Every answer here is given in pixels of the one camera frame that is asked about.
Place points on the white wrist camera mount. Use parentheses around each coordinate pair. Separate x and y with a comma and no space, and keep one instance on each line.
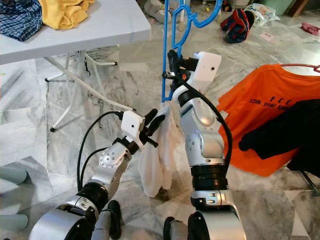
(210,67)
(132,127)

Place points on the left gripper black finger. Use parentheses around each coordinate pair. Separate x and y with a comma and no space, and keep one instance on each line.
(158,125)
(150,116)

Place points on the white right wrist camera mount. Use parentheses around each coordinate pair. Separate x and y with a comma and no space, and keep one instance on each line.
(210,67)

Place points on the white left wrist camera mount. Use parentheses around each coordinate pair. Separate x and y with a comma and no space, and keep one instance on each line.
(132,127)

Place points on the blue plastic hanger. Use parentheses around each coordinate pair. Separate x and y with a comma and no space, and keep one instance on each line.
(165,65)

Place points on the white t-shirt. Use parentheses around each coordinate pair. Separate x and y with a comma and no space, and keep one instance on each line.
(152,175)

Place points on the navy blue t-shirt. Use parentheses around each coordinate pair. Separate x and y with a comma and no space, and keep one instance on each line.
(290,130)

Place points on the yellow cloth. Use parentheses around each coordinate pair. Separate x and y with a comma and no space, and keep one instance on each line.
(67,14)

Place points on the grey robot right leg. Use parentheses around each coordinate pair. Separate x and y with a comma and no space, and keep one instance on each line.
(180,232)

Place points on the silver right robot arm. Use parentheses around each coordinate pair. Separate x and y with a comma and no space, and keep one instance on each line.
(202,140)

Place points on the pink plastic hanger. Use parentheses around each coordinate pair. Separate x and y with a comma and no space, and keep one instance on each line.
(297,65)

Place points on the pink paper slip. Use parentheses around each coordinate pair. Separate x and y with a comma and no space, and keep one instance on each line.
(266,36)

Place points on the orange t-shirt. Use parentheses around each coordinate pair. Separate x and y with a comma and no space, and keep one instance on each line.
(255,85)

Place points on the small pink rag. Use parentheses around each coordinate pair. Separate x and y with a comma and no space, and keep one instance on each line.
(310,28)

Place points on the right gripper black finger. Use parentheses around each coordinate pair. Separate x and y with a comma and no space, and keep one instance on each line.
(179,62)
(172,60)

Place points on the grey robot left leg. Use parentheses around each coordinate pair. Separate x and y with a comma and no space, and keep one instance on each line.
(109,225)

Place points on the white plastic bag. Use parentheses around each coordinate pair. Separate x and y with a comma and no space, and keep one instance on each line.
(262,14)

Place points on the red and blue bag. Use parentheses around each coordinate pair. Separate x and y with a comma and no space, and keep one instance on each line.
(237,27)

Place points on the grey robot leg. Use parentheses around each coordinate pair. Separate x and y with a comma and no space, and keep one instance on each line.
(109,225)
(180,232)

